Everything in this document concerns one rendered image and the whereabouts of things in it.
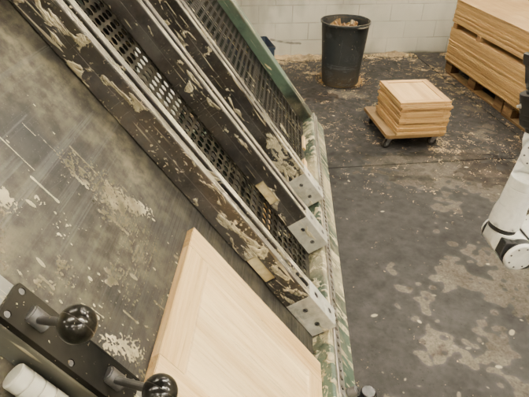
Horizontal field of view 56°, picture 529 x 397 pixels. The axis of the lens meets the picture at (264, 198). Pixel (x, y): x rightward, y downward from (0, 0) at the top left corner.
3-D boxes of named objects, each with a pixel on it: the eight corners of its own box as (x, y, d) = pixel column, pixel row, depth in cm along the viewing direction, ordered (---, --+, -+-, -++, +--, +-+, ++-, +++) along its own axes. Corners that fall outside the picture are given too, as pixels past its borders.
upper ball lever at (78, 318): (35, 343, 56) (87, 354, 46) (8, 323, 54) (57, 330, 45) (57, 315, 58) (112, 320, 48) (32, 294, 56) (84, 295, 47)
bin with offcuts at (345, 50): (370, 89, 523) (379, 25, 488) (322, 91, 516) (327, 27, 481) (355, 72, 566) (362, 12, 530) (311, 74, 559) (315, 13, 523)
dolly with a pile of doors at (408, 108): (444, 147, 415) (455, 102, 393) (383, 150, 408) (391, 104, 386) (415, 117, 465) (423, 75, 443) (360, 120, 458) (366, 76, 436)
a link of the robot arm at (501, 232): (497, 175, 118) (467, 239, 128) (519, 198, 110) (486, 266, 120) (538, 179, 120) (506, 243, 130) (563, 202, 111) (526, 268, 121)
